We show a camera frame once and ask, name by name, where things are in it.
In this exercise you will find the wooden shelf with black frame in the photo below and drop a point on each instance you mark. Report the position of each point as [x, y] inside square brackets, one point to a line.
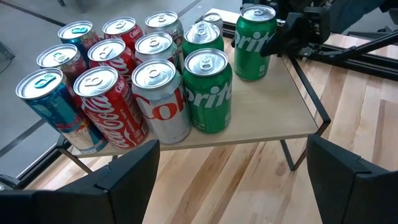
[264, 109]

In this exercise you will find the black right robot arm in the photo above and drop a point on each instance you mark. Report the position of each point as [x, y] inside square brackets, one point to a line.
[357, 12]

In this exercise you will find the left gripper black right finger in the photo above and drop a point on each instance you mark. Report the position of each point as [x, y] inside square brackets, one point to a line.
[351, 193]

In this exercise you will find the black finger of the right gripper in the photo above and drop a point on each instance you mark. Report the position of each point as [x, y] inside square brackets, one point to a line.
[292, 34]

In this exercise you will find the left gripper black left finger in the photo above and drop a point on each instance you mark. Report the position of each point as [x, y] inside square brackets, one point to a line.
[93, 199]

